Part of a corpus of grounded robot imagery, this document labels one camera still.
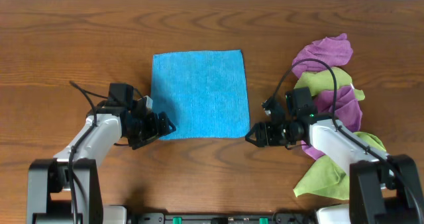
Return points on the upper purple microfiber cloth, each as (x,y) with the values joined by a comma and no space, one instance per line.
(334,51)

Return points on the green microfiber cloth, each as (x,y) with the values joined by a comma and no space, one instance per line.
(323,81)
(324,178)

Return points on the purple microfiber cloth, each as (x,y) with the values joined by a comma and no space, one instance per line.
(334,51)
(347,107)

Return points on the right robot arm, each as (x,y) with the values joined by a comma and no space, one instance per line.
(383,188)

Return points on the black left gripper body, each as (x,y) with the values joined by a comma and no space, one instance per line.
(154,126)

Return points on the lower green microfiber cloth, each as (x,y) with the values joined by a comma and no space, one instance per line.
(324,178)

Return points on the upper green microfiber cloth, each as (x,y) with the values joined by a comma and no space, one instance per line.
(323,81)

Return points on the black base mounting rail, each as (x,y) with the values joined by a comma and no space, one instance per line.
(277,218)

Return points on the blue microfiber cloth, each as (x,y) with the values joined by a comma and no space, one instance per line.
(204,93)

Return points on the lower purple microfiber cloth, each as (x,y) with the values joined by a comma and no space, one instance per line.
(347,107)

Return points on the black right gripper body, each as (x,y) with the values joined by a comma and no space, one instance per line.
(281,134)

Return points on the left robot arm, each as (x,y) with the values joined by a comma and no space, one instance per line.
(66,188)

